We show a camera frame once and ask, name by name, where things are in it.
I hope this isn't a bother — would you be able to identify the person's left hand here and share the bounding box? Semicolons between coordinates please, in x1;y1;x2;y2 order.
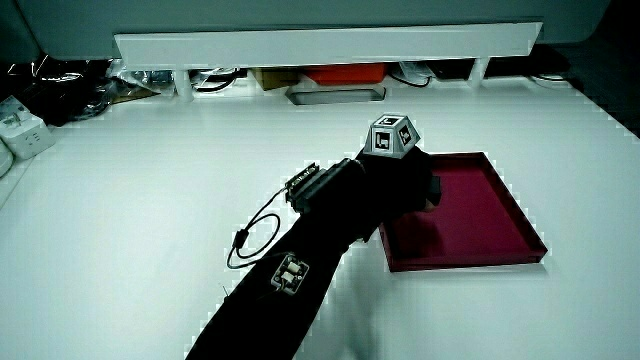
349;113;437;243

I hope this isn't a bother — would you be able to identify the dark red square plate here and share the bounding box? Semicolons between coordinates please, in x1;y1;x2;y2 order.
378;151;549;274

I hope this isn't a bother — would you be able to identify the person's left forearm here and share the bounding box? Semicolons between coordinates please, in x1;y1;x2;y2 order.
184;199;374;360

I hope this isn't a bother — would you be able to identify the black wrist sensor module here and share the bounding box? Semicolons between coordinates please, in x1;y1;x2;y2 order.
284;157;366;215

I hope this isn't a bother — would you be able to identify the grey rectangular tray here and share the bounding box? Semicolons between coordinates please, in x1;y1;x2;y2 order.
284;84;388;107

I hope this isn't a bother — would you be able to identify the orange box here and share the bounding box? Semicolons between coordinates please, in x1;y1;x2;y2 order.
303;62;389;87

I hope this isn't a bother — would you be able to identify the small white sensor box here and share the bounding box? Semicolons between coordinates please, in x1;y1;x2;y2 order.
270;253;311;297

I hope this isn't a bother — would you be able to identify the white desk shelf riser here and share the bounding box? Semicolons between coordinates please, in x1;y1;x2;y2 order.
113;20;544;104

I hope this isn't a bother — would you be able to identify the brown cardboard box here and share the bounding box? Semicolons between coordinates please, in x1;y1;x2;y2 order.
250;67;302;92

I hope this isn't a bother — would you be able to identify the clear plastic bag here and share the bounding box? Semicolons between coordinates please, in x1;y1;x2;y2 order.
105;58;177;97

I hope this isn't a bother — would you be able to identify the black plastic bag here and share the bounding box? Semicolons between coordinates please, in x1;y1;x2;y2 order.
0;53;115;127

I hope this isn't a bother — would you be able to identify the white power adapter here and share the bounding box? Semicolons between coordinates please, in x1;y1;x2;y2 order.
0;94;57;161

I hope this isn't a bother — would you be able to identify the black cable in bag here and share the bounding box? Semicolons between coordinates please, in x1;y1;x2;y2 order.
388;61;434;89

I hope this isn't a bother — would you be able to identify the thin black sensor cable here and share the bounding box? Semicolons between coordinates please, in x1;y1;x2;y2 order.
226;188;291;271

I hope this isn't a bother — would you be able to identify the black coiled cable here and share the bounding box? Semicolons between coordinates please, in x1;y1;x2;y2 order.
190;67;241;94

